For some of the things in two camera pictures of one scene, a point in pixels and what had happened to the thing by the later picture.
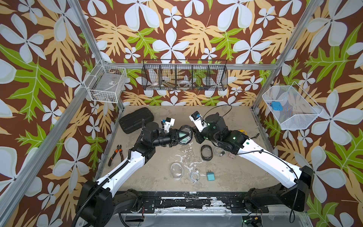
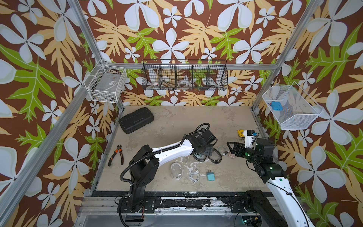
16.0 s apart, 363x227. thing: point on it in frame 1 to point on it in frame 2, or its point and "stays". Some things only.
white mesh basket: x=298 y=111 stays
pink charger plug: x=232 y=155 stays
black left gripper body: x=172 y=139 to x=206 y=150
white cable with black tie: x=219 y=151 stays
